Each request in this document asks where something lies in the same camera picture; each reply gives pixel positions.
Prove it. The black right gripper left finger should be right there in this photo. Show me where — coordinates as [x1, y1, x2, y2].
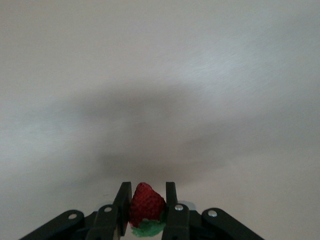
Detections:
[18, 181, 133, 240]

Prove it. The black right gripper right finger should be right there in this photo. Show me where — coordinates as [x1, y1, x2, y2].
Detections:
[161, 181, 266, 240]

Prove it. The red strawberry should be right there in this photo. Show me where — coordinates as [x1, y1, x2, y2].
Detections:
[128, 181, 168, 238]

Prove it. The table cover cloth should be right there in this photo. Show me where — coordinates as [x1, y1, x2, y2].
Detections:
[0, 0, 320, 240]

